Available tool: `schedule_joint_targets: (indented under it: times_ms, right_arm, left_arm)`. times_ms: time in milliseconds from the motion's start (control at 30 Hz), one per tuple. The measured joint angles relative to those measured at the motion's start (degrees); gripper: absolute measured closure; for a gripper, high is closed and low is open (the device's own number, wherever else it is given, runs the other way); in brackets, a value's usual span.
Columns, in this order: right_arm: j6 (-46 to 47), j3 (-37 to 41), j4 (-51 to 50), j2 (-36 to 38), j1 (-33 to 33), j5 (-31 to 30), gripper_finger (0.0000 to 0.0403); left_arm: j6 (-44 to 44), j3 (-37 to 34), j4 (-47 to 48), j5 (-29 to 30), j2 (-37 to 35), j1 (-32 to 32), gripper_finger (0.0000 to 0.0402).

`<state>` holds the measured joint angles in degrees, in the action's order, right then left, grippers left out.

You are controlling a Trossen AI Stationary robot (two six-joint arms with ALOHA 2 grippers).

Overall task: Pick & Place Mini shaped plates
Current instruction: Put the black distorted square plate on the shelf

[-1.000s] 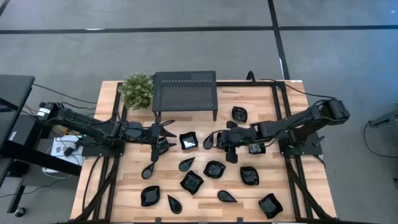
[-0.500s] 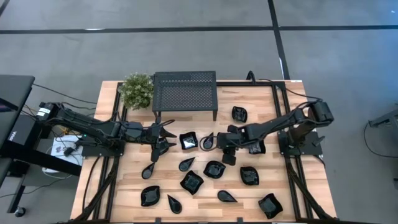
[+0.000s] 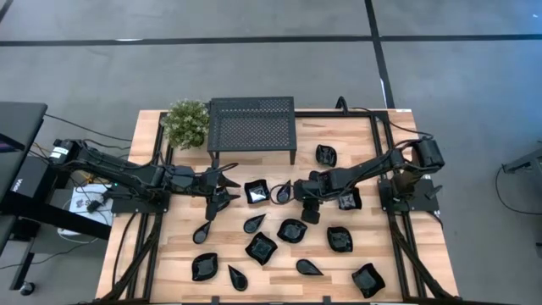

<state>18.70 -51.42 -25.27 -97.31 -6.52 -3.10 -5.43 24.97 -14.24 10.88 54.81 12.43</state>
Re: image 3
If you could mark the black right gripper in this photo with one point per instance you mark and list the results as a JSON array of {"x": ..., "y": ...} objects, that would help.
[{"x": 309, "y": 190}]

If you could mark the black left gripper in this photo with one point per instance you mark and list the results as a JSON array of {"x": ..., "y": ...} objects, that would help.
[{"x": 209, "y": 184}]

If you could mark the black leaf mini plate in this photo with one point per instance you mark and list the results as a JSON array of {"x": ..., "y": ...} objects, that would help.
[
  {"x": 339, "y": 239},
  {"x": 223, "y": 205},
  {"x": 205, "y": 267},
  {"x": 292, "y": 231}
]

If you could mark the black teardrop mini plate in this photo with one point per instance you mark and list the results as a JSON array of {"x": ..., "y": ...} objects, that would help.
[
  {"x": 238, "y": 278},
  {"x": 201, "y": 234},
  {"x": 283, "y": 194},
  {"x": 307, "y": 267},
  {"x": 253, "y": 224}
]

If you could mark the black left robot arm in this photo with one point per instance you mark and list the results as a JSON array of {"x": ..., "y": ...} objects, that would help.
[{"x": 127, "y": 173}]

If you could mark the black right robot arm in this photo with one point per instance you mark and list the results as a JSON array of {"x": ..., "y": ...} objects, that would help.
[{"x": 364, "y": 171}]

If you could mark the black perforated metal shelf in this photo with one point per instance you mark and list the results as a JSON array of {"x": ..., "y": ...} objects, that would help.
[{"x": 254, "y": 127}]

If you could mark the green potted artificial plant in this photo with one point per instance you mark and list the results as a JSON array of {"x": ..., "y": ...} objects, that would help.
[{"x": 186, "y": 125}]

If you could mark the white box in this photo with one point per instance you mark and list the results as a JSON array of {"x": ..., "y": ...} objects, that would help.
[{"x": 78, "y": 199}]

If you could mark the white power strip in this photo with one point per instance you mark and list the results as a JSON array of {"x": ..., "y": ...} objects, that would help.
[{"x": 68, "y": 232}]

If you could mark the black computer case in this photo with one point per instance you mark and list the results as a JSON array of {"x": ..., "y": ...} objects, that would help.
[{"x": 34, "y": 178}]

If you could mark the black standing desk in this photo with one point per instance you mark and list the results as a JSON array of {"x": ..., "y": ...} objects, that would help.
[{"x": 21, "y": 123}]

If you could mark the grey metal stand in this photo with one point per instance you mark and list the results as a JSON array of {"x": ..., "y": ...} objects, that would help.
[{"x": 525, "y": 163}]

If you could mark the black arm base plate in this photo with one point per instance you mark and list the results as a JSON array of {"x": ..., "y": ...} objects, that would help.
[
  {"x": 423, "y": 203},
  {"x": 135, "y": 206}
]

